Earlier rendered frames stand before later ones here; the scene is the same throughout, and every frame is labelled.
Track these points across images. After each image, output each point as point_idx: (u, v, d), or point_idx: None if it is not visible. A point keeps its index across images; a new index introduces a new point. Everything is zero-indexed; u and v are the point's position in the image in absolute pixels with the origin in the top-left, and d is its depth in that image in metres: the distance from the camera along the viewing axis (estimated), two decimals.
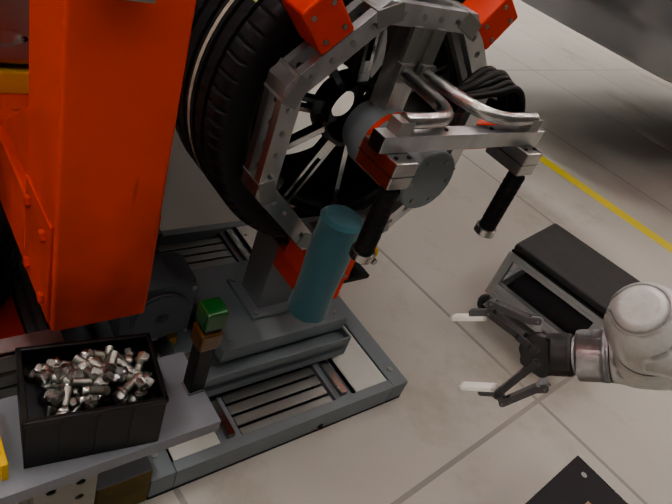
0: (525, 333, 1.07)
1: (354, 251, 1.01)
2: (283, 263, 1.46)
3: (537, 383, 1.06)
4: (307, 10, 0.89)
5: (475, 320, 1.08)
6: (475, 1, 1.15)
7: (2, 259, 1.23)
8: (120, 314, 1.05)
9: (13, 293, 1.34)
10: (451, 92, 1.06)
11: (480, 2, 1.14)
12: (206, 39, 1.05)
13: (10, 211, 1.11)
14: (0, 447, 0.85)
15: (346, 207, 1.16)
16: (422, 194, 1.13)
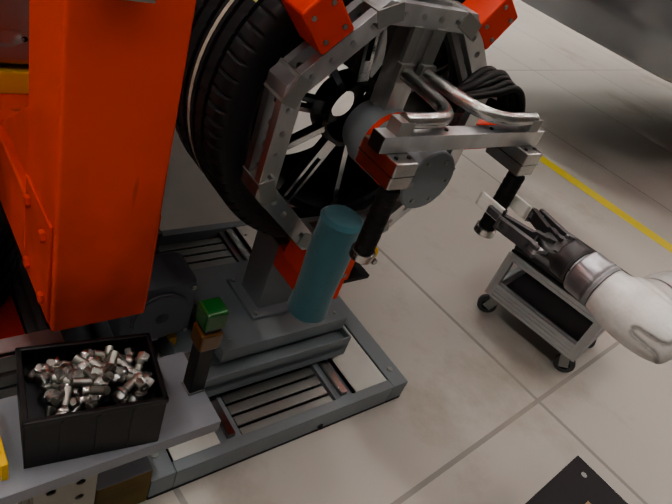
0: None
1: (354, 251, 1.01)
2: (283, 263, 1.46)
3: (535, 244, 1.09)
4: (307, 10, 0.89)
5: (524, 201, 1.19)
6: (475, 1, 1.15)
7: (2, 259, 1.23)
8: (120, 314, 1.05)
9: (13, 293, 1.34)
10: (451, 92, 1.06)
11: (480, 2, 1.14)
12: (206, 39, 1.05)
13: (10, 211, 1.11)
14: (0, 447, 0.85)
15: (346, 207, 1.16)
16: (422, 194, 1.13)
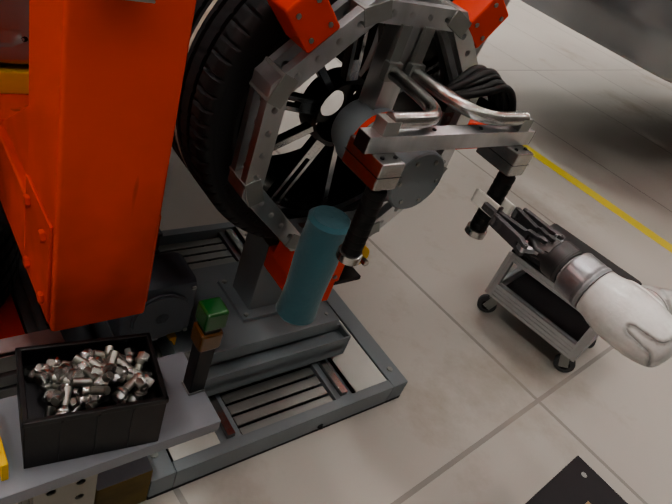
0: None
1: (341, 253, 1.00)
2: (273, 264, 1.45)
3: (525, 243, 1.08)
4: (291, 8, 0.87)
5: (507, 200, 1.17)
6: None
7: (2, 259, 1.23)
8: (120, 314, 1.05)
9: (13, 293, 1.34)
10: (440, 91, 1.05)
11: (470, 0, 1.13)
12: (191, 37, 1.04)
13: (10, 211, 1.11)
14: (0, 447, 0.85)
15: (334, 208, 1.15)
16: (411, 195, 1.11)
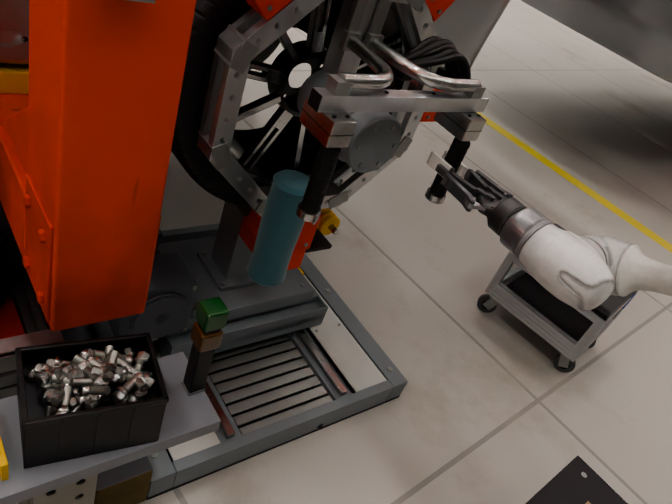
0: None
1: (300, 209, 1.06)
2: (247, 233, 1.51)
3: (473, 200, 1.15)
4: None
5: (460, 162, 1.24)
6: None
7: (2, 259, 1.23)
8: (120, 314, 1.05)
9: (13, 293, 1.34)
10: (395, 59, 1.11)
11: None
12: None
13: (10, 211, 1.11)
14: (0, 447, 0.85)
15: (299, 172, 1.21)
16: (370, 159, 1.18)
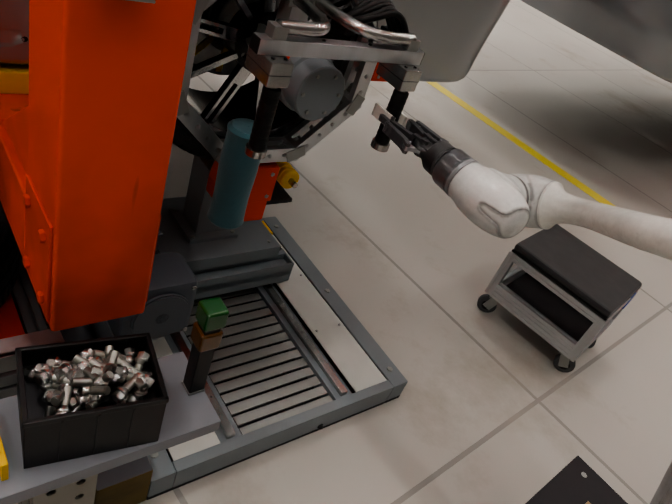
0: None
1: (247, 147, 1.17)
2: (213, 186, 1.62)
3: (409, 143, 1.26)
4: None
5: (402, 113, 1.35)
6: None
7: (2, 259, 1.23)
8: (120, 314, 1.05)
9: (13, 293, 1.34)
10: (336, 14, 1.23)
11: None
12: None
13: (10, 211, 1.11)
14: (0, 447, 0.85)
15: (252, 120, 1.32)
16: (316, 107, 1.29)
